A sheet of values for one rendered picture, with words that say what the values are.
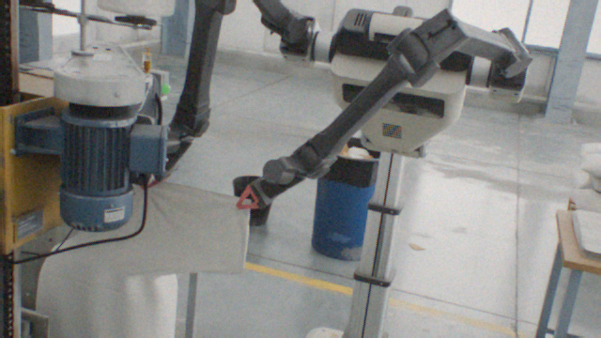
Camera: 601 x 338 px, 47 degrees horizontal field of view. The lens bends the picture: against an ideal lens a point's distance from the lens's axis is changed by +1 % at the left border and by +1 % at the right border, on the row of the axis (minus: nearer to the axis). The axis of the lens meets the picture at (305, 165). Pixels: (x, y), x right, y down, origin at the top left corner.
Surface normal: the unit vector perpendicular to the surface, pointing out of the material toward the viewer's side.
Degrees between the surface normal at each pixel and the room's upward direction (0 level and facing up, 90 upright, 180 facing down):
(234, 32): 90
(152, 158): 90
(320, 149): 88
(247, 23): 90
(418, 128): 130
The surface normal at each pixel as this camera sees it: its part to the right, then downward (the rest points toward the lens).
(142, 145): 0.12, 0.30
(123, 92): 0.74, 0.30
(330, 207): -0.57, 0.22
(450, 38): -0.29, -0.20
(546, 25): -0.29, 0.25
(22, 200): 0.95, 0.19
